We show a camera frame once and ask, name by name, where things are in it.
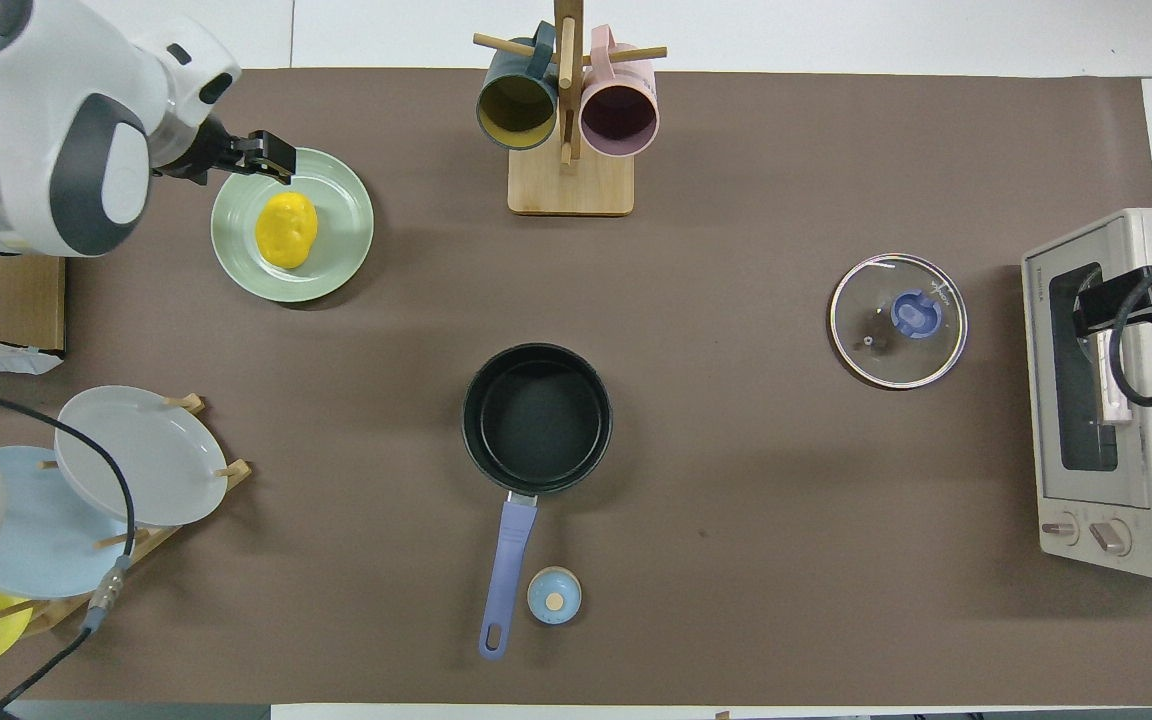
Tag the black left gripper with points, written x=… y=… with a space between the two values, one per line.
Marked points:
x=206 y=155

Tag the yellow potato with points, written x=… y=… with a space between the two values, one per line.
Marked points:
x=286 y=230

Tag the glass lid blue knob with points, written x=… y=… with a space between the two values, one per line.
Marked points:
x=898 y=320

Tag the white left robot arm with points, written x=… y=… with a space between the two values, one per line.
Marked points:
x=46 y=120

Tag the light green plate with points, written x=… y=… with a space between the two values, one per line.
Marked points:
x=346 y=230

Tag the wooden plate rack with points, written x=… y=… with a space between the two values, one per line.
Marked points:
x=231 y=470

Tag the grey plate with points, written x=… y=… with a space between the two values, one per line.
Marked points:
x=136 y=455

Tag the light blue plate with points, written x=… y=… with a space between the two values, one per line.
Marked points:
x=36 y=540

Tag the cream toaster oven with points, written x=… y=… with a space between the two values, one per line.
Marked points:
x=1146 y=450

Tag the teal mug yellow inside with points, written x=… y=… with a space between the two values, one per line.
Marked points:
x=516 y=105

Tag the wooden mug tree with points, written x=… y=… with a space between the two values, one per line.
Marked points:
x=571 y=185

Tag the brown wooden board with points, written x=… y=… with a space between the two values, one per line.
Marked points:
x=16 y=300

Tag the pink mug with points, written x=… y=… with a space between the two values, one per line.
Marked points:
x=619 y=115

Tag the brown table mat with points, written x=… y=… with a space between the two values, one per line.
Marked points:
x=736 y=500

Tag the small blue round bell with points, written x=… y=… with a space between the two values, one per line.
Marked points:
x=554 y=595

